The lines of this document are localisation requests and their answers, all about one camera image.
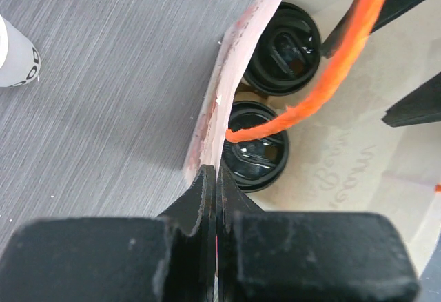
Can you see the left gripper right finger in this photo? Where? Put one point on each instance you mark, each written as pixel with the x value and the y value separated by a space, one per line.
pixel 307 256

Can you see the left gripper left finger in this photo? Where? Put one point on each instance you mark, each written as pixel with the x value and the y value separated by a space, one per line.
pixel 171 257

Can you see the black cup lid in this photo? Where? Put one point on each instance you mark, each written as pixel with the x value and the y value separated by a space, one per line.
pixel 286 56
pixel 255 164

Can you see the stack of white paper cups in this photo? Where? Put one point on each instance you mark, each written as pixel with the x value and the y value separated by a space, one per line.
pixel 20 60

